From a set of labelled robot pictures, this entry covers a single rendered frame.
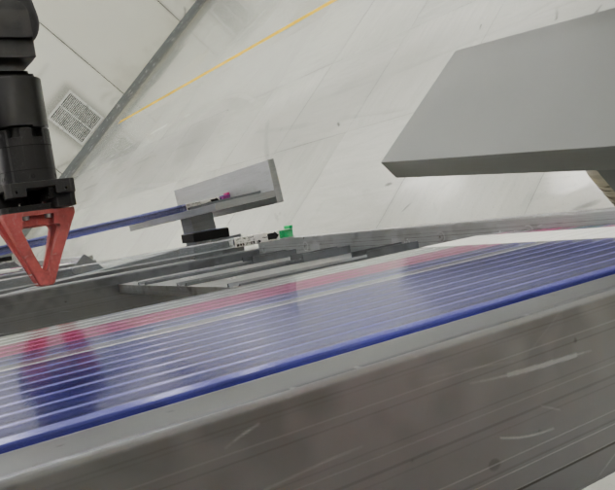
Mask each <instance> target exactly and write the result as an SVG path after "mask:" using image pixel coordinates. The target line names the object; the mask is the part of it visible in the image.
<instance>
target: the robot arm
mask: <svg viewBox="0 0 615 490"><path fill-rule="evenodd" d="M39 26H40V24H39V18H38V15H37V12H36V10H35V7H34V5H33V2H32V0H0V235H1V237H2V238H3V239H4V241H5V242H6V244H7V245H8V246H9V248H10V249H11V250H12V252H13V253H14V255H15V256H16V257H17V259H18V261H19V262H20V264H21V265H22V267H23V268H24V270H25V271H26V273H27V274H32V275H33V277H34V278H35V280H36V282H37V283H38V285H35V286H37V287H39V286H40V287H43V286H48V285H53V284H54V283H55V279H56V275H57V271H58V268H59V264H60V261H61V257H62V253H63V249H64V246H65V243H66V239H67V236H68V233H69V230H70V226H71V224H72V221H73V217H74V214H75V209H74V207H69V206H73V205H76V204H77V203H76V198H75V191H76V189H75V183H74V178H61V179H57V175H56V169H55V163H54V157H53V151H52V146H51V136H50V130H49V129H48V127H49V124H48V118H47V112H46V106H45V101H44V95H43V90H42V84H41V79H40V78H38V77H34V75H33V74H28V71H24V70H25V69H26V68H27V67H28V65H29V64H30V63H31V62H32V61H33V60H34V58H35V57H36V53H35V47H34V42H33V41H34V40H35V39H36V37H37V35H38V32H39ZM42 202H44V203H42ZM19 205H20V206H19ZM43 226H46V227H47V228H48V236H47V244H46V251H45V257H44V262H43V268H41V266H40V264H39V263H38V261H37V259H36V257H35V256H34V254H33V252H32V250H31V248H30V246H29V244H28V242H27V240H26V238H25V236H24V234H23V232H22V229H23V228H36V227H43Z"/></svg>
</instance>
